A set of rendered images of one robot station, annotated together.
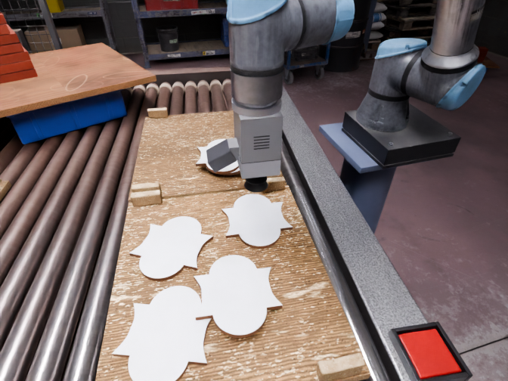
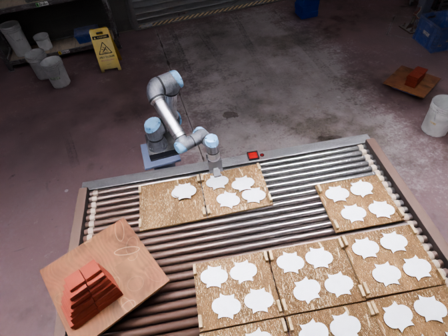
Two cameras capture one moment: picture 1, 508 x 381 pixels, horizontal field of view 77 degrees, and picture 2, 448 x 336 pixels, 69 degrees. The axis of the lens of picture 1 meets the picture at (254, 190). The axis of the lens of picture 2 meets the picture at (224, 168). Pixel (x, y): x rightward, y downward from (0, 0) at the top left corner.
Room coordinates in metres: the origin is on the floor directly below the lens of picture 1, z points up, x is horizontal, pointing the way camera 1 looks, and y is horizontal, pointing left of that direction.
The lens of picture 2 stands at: (0.31, 1.37, 2.61)
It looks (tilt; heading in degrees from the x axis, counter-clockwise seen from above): 48 degrees down; 274
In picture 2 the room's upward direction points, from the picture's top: 6 degrees counter-clockwise
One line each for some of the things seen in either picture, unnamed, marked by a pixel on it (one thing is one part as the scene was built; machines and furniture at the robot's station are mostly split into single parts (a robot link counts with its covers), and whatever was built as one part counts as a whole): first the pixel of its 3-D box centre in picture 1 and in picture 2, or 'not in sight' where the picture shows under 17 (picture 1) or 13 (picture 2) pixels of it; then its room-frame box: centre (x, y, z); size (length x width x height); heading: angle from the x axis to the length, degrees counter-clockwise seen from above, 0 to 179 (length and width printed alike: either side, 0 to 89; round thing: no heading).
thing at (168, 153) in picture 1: (205, 147); (171, 202); (0.76, 0.13, 0.93); 0.41 x 0.35 x 0.02; 10
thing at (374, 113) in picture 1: (385, 104); (157, 141); (0.91, -0.39, 0.99); 0.15 x 0.15 x 0.10
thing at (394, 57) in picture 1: (398, 65); (154, 128); (0.90, -0.40, 1.10); 0.13 x 0.12 x 0.14; 35
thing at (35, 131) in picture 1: (60, 98); not in sight; (0.99, 0.62, 0.97); 0.31 x 0.31 x 0.10; 38
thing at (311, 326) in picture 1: (220, 270); (235, 189); (0.35, 0.06, 0.93); 0.41 x 0.35 x 0.02; 10
